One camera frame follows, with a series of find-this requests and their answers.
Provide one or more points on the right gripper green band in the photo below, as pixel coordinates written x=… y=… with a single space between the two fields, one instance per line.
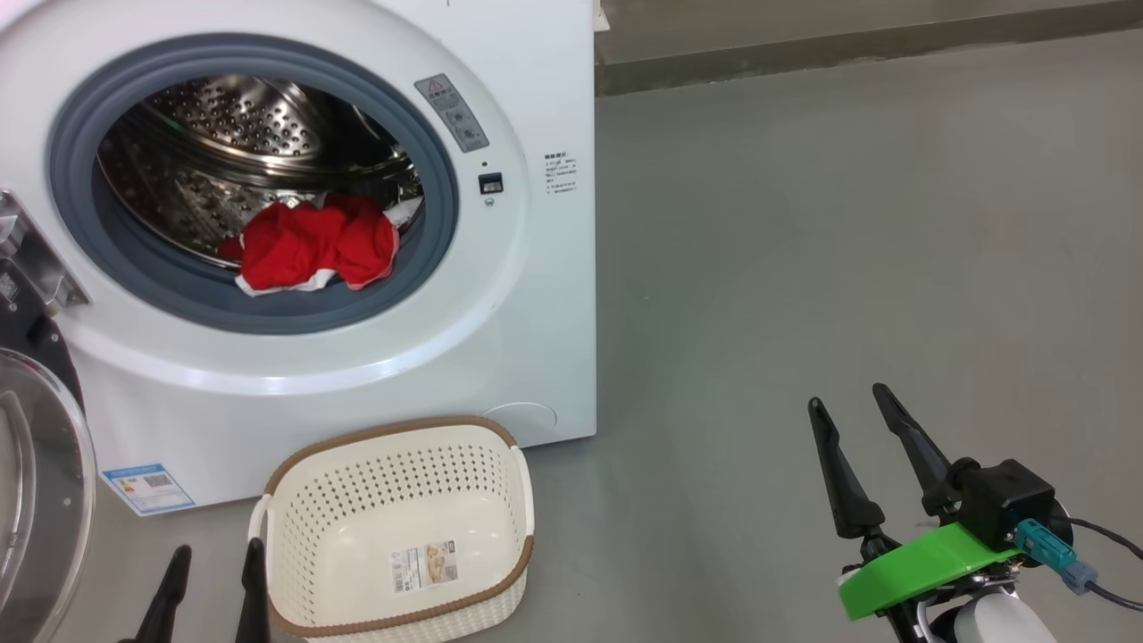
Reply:
x=920 y=563

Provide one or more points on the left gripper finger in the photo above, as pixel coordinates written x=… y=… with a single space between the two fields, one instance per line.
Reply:
x=254 y=598
x=165 y=598

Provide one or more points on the black round washer door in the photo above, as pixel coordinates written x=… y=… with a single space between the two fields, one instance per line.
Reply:
x=45 y=536

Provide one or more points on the red and white garment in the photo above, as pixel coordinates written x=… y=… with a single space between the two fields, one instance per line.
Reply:
x=295 y=246

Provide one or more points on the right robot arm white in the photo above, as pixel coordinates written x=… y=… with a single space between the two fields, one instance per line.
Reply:
x=991 y=625

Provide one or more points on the cream basket with brown rim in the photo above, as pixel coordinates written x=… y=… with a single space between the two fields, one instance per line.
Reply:
x=304 y=536

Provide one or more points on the printed product label sticker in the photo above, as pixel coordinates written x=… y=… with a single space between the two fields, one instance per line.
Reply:
x=424 y=566

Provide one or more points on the metal door hinge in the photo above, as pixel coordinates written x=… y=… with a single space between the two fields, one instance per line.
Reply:
x=36 y=259

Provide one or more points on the white front-load washing machine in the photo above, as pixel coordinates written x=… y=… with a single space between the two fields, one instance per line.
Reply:
x=536 y=313

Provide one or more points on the stainless steel washer drum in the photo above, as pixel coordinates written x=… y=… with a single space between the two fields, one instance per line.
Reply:
x=223 y=116

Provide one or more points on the blue energy label sticker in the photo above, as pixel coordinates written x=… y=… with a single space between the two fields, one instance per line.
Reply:
x=147 y=488

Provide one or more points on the round white filter cover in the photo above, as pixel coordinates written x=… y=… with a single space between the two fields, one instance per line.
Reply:
x=522 y=421

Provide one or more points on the grey warning label sticker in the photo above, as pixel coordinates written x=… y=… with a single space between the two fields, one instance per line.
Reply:
x=451 y=112

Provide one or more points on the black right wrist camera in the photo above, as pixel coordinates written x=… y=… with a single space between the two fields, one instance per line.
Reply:
x=1005 y=500

